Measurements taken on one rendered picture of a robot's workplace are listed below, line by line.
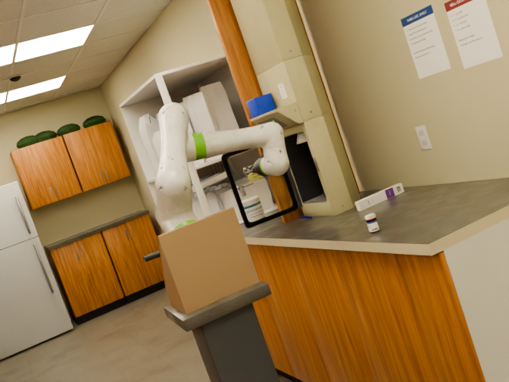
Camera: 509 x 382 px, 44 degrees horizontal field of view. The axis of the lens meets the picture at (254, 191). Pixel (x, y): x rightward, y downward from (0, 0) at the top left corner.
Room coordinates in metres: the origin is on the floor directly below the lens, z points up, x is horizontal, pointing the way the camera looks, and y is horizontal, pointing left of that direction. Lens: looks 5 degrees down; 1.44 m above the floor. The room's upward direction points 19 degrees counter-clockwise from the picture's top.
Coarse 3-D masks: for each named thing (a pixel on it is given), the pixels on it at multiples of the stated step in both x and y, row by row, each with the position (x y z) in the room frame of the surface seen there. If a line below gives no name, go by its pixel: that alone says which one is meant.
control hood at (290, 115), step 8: (296, 104) 3.01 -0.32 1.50; (272, 112) 3.02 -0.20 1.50; (280, 112) 2.97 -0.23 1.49; (288, 112) 2.99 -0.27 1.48; (296, 112) 3.00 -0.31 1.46; (256, 120) 3.20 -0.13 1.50; (264, 120) 3.15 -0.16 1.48; (280, 120) 3.06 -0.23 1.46; (288, 120) 3.02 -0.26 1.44; (296, 120) 3.00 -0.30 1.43
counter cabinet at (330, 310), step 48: (480, 240) 2.01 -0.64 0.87; (288, 288) 3.10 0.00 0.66; (336, 288) 2.64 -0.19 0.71; (384, 288) 2.30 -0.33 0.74; (432, 288) 2.03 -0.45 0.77; (480, 288) 1.99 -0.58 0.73; (288, 336) 3.29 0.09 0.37; (336, 336) 2.78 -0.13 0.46; (384, 336) 2.40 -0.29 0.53; (432, 336) 2.11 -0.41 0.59; (480, 336) 1.97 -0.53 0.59
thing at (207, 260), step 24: (216, 216) 2.18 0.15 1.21; (168, 240) 2.12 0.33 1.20; (192, 240) 2.15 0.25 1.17; (216, 240) 2.17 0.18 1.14; (240, 240) 2.20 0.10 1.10; (168, 264) 2.11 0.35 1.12; (192, 264) 2.14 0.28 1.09; (216, 264) 2.16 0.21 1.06; (240, 264) 2.19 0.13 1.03; (168, 288) 2.23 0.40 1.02; (192, 288) 2.13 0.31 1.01; (216, 288) 2.15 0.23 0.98; (240, 288) 2.18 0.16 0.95
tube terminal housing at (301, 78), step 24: (264, 72) 3.21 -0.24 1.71; (288, 72) 3.02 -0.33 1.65; (312, 72) 3.13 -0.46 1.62; (288, 96) 3.07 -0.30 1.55; (312, 96) 3.05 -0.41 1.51; (312, 120) 3.03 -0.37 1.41; (312, 144) 3.01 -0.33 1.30; (336, 144) 3.13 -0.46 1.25; (336, 168) 3.05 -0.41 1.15; (336, 192) 3.03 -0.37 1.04
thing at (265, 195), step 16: (240, 160) 3.23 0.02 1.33; (256, 160) 3.25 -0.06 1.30; (240, 176) 3.23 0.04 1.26; (256, 176) 3.25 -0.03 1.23; (272, 176) 3.27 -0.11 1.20; (240, 192) 3.22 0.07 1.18; (256, 192) 3.24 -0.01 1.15; (272, 192) 3.26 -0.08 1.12; (288, 192) 3.28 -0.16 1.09; (256, 208) 3.23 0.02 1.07; (272, 208) 3.25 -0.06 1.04
